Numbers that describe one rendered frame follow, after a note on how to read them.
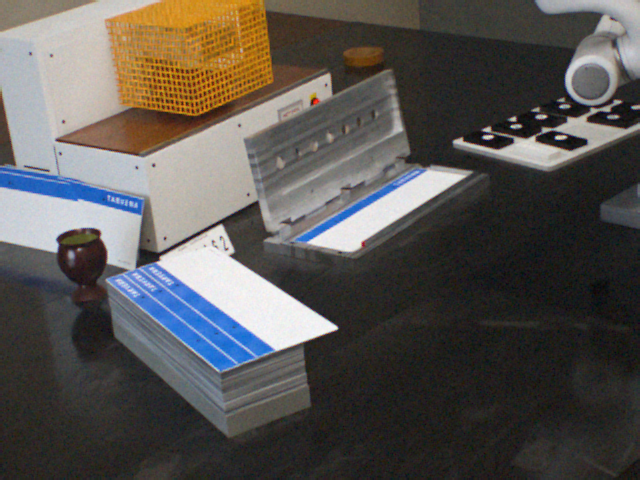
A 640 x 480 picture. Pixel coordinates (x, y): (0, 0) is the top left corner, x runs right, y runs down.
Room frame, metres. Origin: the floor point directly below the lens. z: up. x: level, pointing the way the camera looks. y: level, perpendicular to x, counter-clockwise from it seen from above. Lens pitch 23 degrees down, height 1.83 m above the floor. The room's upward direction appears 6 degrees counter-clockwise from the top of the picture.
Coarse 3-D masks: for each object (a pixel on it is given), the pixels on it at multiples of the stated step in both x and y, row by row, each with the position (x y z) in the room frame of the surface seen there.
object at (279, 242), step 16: (400, 160) 2.53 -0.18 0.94; (384, 176) 2.49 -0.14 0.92; (400, 176) 2.48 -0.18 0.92; (480, 176) 2.43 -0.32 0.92; (352, 192) 2.42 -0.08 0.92; (368, 192) 2.41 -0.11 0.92; (464, 192) 2.36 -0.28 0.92; (336, 208) 2.35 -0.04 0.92; (432, 208) 2.29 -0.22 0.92; (448, 208) 2.32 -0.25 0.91; (288, 224) 2.25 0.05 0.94; (304, 224) 2.28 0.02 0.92; (416, 224) 2.24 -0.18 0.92; (272, 240) 2.22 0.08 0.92; (288, 240) 2.21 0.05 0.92; (384, 240) 2.16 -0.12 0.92; (400, 240) 2.20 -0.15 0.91; (304, 256) 2.17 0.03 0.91; (320, 256) 2.15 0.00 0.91; (336, 256) 2.12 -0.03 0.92; (352, 256) 2.11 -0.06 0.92; (368, 256) 2.12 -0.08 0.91
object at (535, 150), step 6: (516, 144) 2.59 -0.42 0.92; (522, 144) 2.59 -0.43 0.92; (528, 144) 2.59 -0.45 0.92; (534, 144) 2.58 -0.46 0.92; (516, 150) 2.58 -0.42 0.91; (522, 150) 2.57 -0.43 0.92; (528, 150) 2.56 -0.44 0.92; (534, 150) 2.55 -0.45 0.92; (540, 150) 2.54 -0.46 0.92; (546, 150) 2.54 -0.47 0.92; (552, 150) 2.54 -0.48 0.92; (558, 150) 2.53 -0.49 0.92; (534, 156) 2.54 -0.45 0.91; (540, 156) 2.53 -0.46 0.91; (546, 156) 2.52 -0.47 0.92; (552, 156) 2.52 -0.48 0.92; (558, 156) 2.52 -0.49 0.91
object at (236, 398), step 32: (128, 288) 1.90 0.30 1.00; (128, 320) 1.88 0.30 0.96; (160, 320) 1.77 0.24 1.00; (160, 352) 1.78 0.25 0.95; (192, 352) 1.67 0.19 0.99; (288, 352) 1.64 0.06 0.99; (192, 384) 1.68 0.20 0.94; (224, 384) 1.59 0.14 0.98; (256, 384) 1.62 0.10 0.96; (288, 384) 1.64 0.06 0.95; (224, 416) 1.59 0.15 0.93; (256, 416) 1.61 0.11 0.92
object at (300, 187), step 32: (352, 96) 2.47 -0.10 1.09; (384, 96) 2.55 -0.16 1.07; (288, 128) 2.32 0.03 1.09; (320, 128) 2.38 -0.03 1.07; (352, 128) 2.45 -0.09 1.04; (384, 128) 2.52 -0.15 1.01; (256, 160) 2.22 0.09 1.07; (288, 160) 2.30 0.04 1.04; (320, 160) 2.36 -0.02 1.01; (352, 160) 2.41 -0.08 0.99; (384, 160) 2.48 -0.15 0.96; (288, 192) 2.26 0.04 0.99; (320, 192) 2.32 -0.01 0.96
